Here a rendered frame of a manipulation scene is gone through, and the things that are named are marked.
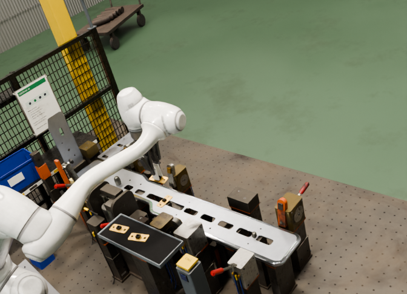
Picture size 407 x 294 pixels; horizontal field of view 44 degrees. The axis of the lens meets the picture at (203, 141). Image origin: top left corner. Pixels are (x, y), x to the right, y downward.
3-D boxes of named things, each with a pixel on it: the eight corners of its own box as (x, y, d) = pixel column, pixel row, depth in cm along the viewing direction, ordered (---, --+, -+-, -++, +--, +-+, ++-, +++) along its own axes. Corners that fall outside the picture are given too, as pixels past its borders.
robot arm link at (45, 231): (78, 219, 170) (43, 198, 169) (46, 267, 162) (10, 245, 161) (76, 225, 182) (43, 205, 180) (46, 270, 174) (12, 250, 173)
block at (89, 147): (115, 190, 311) (95, 143, 292) (106, 198, 307) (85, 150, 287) (108, 187, 316) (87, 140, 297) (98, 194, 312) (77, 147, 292)
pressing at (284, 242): (307, 233, 205) (307, 230, 204) (278, 271, 192) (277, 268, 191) (97, 158, 291) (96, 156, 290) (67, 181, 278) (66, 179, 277)
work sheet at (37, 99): (65, 117, 309) (45, 73, 293) (36, 137, 296) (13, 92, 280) (63, 117, 310) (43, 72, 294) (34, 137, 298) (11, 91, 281)
